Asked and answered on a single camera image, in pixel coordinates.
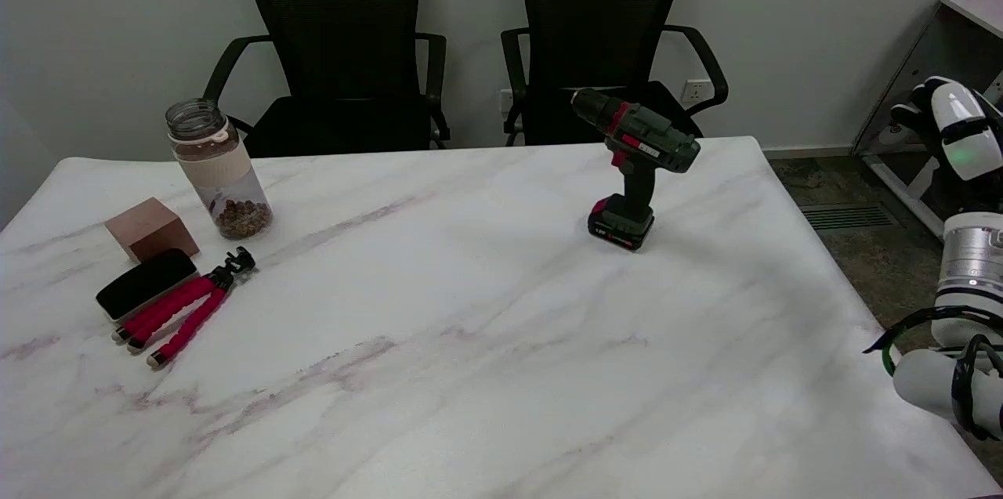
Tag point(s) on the floor vent grille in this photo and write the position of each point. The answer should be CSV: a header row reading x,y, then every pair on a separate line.
x,y
848,217

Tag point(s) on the white wall power socket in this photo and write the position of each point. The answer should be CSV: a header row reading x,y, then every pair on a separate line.
x,y
506,101
697,91

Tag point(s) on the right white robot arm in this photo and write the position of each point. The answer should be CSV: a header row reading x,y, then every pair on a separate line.
x,y
972,264

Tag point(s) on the brown wooden cube block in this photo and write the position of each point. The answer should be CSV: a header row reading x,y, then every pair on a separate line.
x,y
150,229

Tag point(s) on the clear jar with nuts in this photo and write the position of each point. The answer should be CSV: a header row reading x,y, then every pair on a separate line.
x,y
222,174

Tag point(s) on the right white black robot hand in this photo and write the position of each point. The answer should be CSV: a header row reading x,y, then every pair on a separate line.
x,y
962,127

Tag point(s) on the red flexible mini tripod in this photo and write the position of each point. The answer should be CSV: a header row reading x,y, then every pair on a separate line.
x,y
182,309

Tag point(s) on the white standing desk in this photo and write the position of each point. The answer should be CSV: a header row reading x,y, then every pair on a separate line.
x,y
940,45

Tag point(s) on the dark green power screwdriver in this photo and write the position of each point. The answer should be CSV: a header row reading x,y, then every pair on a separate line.
x,y
647,145

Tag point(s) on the owl cartoon sticker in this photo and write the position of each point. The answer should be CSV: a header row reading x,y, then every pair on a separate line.
x,y
892,135

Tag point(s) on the black eraser case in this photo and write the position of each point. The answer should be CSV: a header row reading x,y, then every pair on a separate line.
x,y
145,283

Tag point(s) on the black mesh office chair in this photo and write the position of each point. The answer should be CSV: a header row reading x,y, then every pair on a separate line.
x,y
599,13
337,29

